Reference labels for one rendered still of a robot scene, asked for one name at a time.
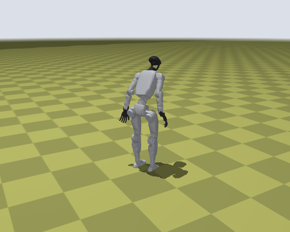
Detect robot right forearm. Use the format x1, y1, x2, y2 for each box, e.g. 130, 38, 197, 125
156, 91, 163, 115

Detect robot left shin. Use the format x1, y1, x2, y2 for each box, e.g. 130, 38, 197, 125
131, 135, 141, 163

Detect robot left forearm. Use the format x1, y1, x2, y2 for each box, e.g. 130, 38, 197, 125
124, 92, 132, 110

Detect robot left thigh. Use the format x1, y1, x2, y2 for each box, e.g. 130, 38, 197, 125
127, 107, 141, 142

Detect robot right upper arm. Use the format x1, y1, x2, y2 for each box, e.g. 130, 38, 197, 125
155, 72, 165, 98

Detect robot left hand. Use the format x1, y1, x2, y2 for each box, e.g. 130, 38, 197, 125
119, 106, 129, 123

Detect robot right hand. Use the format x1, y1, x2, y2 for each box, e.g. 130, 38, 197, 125
159, 111, 168, 127

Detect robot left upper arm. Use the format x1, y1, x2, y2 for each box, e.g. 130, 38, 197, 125
127, 72, 140, 95

